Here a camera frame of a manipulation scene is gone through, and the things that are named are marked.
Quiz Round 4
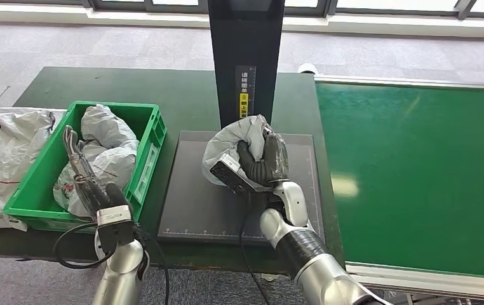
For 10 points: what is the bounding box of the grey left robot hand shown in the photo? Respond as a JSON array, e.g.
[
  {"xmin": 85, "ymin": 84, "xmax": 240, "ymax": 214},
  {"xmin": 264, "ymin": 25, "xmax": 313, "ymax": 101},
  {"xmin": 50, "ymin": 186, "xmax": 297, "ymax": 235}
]
[{"xmin": 62, "ymin": 125, "xmax": 134, "ymax": 220}]

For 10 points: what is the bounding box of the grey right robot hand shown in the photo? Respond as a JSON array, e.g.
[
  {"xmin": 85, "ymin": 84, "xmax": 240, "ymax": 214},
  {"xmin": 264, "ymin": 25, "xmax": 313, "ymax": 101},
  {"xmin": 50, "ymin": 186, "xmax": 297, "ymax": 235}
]
[{"xmin": 236, "ymin": 132, "xmax": 290, "ymax": 188}]

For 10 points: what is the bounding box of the long white red-print parcel bag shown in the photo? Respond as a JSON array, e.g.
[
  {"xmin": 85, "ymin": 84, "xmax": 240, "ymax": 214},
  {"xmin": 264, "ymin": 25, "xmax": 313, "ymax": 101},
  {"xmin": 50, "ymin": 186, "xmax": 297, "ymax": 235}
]
[{"xmin": 52, "ymin": 140, "xmax": 140, "ymax": 219}]

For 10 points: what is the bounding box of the grey parcel bag red smudge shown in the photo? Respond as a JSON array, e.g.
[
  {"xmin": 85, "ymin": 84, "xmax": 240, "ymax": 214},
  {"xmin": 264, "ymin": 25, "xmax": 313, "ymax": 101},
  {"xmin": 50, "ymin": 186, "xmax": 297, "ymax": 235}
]
[{"xmin": 201, "ymin": 114, "xmax": 274, "ymax": 186}]

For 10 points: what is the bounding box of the plain grey white parcel bag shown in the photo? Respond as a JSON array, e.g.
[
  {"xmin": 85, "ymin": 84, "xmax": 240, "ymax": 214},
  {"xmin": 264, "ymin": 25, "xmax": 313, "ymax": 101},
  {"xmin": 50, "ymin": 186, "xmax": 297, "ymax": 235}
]
[{"xmin": 81, "ymin": 104, "xmax": 140, "ymax": 150}]

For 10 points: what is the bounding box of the black inbound scanner machine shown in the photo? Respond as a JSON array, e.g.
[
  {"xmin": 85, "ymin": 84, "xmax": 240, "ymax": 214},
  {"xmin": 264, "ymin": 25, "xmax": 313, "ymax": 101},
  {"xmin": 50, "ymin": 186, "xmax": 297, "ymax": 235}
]
[{"xmin": 156, "ymin": 0, "xmax": 327, "ymax": 249}]

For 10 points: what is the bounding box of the green conveyor belt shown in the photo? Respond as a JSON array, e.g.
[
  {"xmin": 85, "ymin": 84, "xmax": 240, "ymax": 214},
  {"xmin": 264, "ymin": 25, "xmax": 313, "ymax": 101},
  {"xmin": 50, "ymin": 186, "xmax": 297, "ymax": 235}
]
[{"xmin": 314, "ymin": 82, "xmax": 484, "ymax": 281}]

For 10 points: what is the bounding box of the green plastic crate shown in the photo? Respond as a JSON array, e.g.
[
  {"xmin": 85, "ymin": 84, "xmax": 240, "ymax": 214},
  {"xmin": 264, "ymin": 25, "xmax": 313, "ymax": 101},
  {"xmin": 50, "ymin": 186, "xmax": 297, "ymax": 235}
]
[{"xmin": 3, "ymin": 100, "xmax": 168, "ymax": 234}]

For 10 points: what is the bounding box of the yellow and black label strip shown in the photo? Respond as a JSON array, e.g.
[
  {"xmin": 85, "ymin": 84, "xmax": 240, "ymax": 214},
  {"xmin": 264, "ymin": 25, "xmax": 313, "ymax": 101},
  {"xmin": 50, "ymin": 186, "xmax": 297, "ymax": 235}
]
[{"xmin": 235, "ymin": 65, "xmax": 257, "ymax": 120}]

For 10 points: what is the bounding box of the dark green table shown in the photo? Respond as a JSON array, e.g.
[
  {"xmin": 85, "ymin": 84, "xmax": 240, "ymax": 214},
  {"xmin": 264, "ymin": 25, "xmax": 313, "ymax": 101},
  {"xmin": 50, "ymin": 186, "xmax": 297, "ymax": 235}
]
[{"xmin": 0, "ymin": 65, "xmax": 346, "ymax": 276}]

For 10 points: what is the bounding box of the white window sill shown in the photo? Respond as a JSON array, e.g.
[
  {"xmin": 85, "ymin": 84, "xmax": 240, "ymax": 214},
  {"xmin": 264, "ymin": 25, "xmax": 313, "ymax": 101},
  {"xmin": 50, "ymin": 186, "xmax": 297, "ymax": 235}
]
[{"xmin": 0, "ymin": 3, "xmax": 484, "ymax": 39}]

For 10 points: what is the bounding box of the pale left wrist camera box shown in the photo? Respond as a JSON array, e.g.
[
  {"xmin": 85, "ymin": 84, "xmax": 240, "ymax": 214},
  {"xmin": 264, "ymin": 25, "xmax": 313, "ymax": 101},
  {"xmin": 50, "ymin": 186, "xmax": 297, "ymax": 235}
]
[{"xmin": 95, "ymin": 205, "xmax": 135, "ymax": 254}]

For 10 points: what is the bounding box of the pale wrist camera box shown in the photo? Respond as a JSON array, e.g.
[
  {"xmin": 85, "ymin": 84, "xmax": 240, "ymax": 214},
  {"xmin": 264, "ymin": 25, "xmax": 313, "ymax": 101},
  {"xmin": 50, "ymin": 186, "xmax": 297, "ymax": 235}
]
[
  {"xmin": 95, "ymin": 205, "xmax": 135, "ymax": 254},
  {"xmin": 209, "ymin": 153, "xmax": 274, "ymax": 195}
]

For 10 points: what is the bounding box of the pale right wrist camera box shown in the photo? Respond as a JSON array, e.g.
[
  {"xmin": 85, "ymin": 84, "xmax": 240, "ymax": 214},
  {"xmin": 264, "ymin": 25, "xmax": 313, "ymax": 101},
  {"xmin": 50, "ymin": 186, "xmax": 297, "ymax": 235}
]
[{"xmin": 209, "ymin": 153, "xmax": 274, "ymax": 195}]

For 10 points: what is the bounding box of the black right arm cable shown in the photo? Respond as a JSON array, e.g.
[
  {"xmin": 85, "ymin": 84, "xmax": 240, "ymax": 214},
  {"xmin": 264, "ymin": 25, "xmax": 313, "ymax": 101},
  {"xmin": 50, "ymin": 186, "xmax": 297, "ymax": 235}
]
[{"xmin": 239, "ymin": 198, "xmax": 272, "ymax": 305}]

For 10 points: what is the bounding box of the dark window frame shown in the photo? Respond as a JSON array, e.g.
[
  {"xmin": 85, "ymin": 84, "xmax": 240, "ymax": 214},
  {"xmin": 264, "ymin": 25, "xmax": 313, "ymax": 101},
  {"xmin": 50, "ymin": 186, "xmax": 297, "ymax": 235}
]
[{"xmin": 0, "ymin": 0, "xmax": 484, "ymax": 20}]

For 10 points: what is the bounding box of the aluminium conveyor frame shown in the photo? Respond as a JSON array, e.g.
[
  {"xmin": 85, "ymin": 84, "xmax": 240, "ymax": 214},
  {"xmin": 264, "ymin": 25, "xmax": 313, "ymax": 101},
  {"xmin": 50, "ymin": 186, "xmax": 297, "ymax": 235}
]
[{"xmin": 302, "ymin": 74, "xmax": 484, "ymax": 305}]

